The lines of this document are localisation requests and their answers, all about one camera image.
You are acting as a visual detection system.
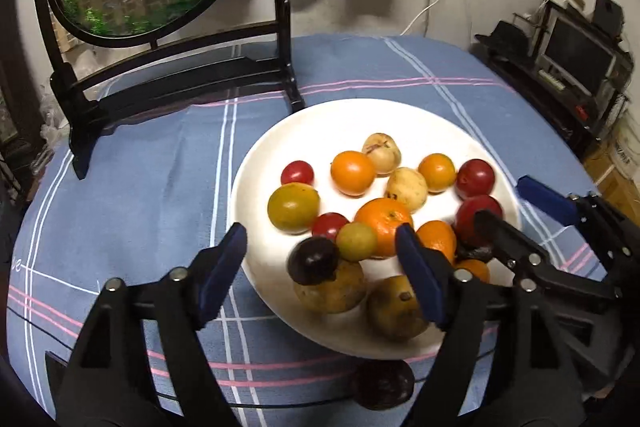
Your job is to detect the dark red plum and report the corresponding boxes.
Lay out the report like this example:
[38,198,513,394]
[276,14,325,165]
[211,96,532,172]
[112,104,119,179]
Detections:
[454,158,496,200]
[454,195,503,247]

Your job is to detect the small orange mandarin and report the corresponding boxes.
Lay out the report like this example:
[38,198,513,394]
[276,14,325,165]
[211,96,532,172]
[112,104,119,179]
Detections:
[416,220,457,265]

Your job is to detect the dark red plum back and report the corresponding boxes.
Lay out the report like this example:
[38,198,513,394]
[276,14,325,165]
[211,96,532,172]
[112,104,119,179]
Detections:
[454,158,496,200]

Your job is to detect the large brown sapodilla fruit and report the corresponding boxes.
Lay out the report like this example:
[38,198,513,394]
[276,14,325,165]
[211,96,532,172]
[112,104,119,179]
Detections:
[293,260,367,314]

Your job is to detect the large orange mandarin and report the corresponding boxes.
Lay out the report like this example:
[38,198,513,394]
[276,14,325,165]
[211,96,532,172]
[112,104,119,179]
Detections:
[354,197,413,259]

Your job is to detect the dark maroon plum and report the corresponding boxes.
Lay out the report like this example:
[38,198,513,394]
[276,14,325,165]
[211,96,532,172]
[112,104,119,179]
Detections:
[349,360,416,411]

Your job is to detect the small olive yellow fruit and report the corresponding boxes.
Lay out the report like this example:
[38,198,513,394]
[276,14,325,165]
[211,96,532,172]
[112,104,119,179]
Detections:
[335,222,378,262]

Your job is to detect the pale beige round fruit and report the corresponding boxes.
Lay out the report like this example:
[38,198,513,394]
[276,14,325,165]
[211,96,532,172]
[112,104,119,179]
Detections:
[384,167,428,213]

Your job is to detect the dark purple plum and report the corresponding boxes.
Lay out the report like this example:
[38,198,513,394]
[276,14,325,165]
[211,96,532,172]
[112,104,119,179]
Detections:
[286,236,341,286]

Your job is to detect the yellow green tomato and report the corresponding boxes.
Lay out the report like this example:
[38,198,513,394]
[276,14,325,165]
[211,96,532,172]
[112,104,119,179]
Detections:
[267,182,320,234]

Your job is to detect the beige fruit plate back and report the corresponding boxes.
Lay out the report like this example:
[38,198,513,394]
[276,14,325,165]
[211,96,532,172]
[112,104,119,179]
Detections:
[361,133,401,176]

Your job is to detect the orange persimmon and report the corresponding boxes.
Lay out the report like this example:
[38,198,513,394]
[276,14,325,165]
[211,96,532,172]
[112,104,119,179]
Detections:
[330,150,376,197]

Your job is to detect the small red tomato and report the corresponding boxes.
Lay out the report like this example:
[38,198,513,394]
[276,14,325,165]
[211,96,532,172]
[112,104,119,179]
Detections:
[280,160,314,185]

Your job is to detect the white oval plate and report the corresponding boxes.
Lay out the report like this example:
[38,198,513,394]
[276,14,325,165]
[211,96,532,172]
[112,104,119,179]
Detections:
[226,97,523,361]

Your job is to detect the dark purple passion fruit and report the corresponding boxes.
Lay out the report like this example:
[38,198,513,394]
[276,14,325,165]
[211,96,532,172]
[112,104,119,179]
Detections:
[454,243,494,263]

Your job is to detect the beige brown sapodilla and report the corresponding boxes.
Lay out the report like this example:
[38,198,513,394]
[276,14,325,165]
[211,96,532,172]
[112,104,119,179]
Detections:
[366,275,430,341]

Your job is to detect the yellow orange tomato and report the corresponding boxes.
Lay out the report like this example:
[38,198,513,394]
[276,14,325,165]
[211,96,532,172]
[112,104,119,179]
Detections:
[418,153,457,194]

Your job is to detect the black metal shelf rack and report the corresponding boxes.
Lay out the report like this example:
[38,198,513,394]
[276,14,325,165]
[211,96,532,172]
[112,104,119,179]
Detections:
[473,1,634,160]

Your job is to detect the black smartphone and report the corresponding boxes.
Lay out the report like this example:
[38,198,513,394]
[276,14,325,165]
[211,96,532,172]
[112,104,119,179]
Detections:
[44,351,67,395]

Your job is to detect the computer monitor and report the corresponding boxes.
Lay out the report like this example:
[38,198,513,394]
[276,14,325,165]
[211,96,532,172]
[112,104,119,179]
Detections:
[541,17,614,96]

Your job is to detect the black framed goldfish screen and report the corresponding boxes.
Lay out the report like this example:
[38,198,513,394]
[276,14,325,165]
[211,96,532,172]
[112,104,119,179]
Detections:
[35,0,305,178]

